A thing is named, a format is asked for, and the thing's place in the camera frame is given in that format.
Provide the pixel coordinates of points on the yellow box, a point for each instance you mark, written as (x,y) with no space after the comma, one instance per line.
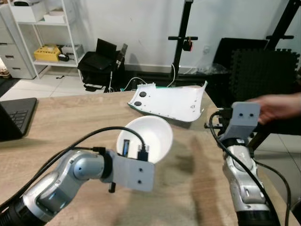
(47,52)

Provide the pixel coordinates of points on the grey foam puzzle mat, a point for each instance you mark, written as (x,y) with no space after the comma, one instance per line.
(263,75)

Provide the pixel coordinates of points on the black flat board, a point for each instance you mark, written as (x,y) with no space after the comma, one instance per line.
(225,56)

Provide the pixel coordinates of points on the white plastic shell panel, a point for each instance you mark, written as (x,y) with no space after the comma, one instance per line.
(174,101)

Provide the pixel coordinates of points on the black printer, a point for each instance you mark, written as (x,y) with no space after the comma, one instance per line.
(96,66)

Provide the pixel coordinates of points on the black upright camera stand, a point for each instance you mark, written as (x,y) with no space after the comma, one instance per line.
(181,52)

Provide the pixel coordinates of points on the black stand with crossbar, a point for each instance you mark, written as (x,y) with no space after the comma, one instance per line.
(282,28)

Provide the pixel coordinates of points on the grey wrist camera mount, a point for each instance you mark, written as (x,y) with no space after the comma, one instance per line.
(242,117)
(134,174)

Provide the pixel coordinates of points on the light wooden table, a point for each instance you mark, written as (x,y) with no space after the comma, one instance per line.
(70,117)

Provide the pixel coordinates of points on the person's bare hand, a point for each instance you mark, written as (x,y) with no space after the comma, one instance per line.
(280,108)

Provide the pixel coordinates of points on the white storage box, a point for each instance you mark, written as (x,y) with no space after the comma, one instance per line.
(28,10)

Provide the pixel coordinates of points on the white drawer cabinet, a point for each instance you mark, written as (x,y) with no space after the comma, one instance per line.
(14,52)

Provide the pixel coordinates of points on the white wall socket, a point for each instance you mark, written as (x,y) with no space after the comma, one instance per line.
(206,48)

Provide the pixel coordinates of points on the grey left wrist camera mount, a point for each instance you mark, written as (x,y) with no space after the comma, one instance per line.
(134,174)

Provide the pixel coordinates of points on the small red black camera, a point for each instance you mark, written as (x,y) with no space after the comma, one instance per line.
(188,44)

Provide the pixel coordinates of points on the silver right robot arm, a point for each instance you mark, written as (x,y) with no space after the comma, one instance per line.
(244,188)

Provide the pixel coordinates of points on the white round plate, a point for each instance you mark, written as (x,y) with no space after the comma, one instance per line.
(155,134)

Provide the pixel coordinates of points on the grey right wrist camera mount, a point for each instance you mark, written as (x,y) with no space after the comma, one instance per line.
(242,117)

